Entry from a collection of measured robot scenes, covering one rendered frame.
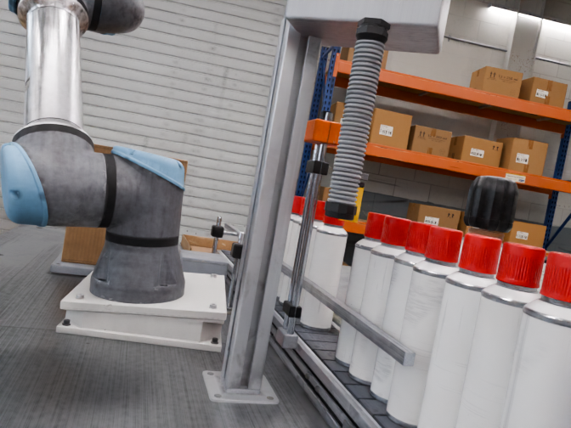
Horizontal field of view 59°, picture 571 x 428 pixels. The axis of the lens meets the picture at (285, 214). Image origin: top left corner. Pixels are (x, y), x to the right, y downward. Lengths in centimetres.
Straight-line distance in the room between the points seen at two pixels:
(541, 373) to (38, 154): 66
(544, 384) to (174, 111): 480
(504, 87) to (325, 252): 447
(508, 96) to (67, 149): 468
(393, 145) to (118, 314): 405
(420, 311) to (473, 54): 552
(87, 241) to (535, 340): 99
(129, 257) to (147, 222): 6
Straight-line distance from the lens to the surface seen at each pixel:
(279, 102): 63
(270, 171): 62
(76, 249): 121
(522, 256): 45
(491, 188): 91
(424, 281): 53
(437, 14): 57
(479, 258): 49
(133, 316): 80
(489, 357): 45
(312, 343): 76
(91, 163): 79
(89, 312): 81
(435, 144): 486
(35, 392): 64
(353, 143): 53
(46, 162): 78
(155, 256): 81
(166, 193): 80
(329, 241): 80
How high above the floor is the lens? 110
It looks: 3 degrees down
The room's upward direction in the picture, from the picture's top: 10 degrees clockwise
